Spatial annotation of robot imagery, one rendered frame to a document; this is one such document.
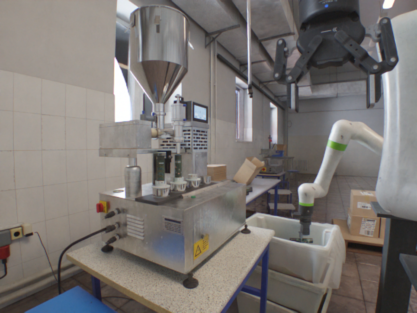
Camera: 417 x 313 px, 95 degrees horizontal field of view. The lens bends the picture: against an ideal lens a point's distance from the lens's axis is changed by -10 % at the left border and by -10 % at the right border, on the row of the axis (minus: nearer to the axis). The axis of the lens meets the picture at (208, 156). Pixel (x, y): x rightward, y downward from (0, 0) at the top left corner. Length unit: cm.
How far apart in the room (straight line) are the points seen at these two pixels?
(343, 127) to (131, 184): 120
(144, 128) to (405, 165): 85
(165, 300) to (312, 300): 98
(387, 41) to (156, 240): 80
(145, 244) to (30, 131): 154
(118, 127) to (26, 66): 141
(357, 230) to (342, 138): 188
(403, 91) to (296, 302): 128
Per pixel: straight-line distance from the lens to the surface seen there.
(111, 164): 251
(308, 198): 148
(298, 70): 32
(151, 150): 93
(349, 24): 34
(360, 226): 316
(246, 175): 257
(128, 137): 92
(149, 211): 83
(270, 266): 154
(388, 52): 33
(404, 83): 69
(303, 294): 153
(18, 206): 217
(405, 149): 67
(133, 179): 92
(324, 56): 33
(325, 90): 1002
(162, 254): 84
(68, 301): 113
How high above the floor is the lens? 122
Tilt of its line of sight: 2 degrees down
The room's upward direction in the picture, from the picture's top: straight up
